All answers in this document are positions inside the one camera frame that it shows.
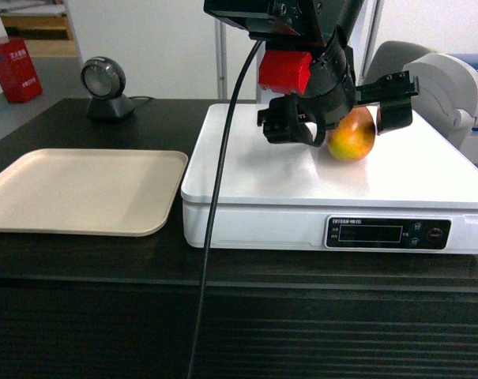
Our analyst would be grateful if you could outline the black barcode scanner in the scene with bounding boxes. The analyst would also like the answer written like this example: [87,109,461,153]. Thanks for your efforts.
[81,56,135,122]

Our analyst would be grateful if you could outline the grey office chair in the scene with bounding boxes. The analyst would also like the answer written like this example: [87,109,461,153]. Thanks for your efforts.
[362,40,435,84]

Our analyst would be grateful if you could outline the red gripper mount block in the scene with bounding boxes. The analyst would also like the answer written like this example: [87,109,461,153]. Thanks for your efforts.
[258,50,312,95]

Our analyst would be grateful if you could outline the red fire extinguisher box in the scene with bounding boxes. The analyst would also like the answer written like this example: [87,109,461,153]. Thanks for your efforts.
[0,36,43,103]

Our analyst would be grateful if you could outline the white vertical pole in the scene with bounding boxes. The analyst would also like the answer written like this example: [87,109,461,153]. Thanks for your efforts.
[215,20,228,99]

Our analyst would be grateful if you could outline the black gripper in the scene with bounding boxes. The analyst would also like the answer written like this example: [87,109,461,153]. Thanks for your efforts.
[258,31,418,147]

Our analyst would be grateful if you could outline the white checkout scale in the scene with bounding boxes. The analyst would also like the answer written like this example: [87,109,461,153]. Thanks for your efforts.
[181,104,478,254]

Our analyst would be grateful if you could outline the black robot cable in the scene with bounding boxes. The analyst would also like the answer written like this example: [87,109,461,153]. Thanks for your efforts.
[186,39,263,379]

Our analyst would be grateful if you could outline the white label printer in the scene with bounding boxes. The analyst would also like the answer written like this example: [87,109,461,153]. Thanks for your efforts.
[404,52,478,166]

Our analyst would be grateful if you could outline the beige plastic tray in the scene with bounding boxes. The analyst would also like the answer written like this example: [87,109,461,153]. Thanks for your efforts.
[0,148,188,237]

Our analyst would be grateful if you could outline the red yellow mango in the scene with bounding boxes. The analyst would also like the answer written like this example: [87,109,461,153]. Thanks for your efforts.
[326,107,376,162]

